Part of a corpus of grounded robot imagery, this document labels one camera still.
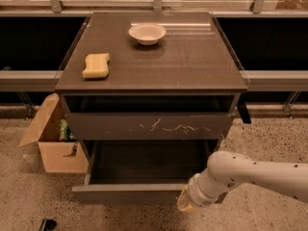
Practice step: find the open cardboard box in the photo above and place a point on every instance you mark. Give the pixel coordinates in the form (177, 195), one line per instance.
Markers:
(44, 130)

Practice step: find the grey drawer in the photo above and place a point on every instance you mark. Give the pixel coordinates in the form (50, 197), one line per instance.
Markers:
(133, 126)
(141, 172)

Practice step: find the green packet in box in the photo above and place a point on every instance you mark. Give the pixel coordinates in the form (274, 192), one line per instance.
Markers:
(65, 133)

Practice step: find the grey drawer cabinet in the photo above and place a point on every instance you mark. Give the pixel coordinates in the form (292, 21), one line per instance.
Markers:
(191, 70)

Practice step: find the yellow sponge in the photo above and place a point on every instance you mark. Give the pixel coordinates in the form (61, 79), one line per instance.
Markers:
(96, 66)

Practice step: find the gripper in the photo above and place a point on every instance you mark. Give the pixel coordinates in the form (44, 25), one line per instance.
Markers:
(194, 192)

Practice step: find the white bowl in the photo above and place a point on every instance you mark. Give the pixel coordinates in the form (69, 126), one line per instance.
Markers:
(147, 33)

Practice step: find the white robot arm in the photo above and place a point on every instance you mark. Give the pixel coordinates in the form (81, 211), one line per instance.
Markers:
(226, 171)

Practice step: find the black object on floor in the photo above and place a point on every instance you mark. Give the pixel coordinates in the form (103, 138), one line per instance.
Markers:
(47, 225)

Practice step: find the grey top drawer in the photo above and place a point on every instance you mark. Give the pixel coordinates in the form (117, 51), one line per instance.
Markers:
(133, 126)

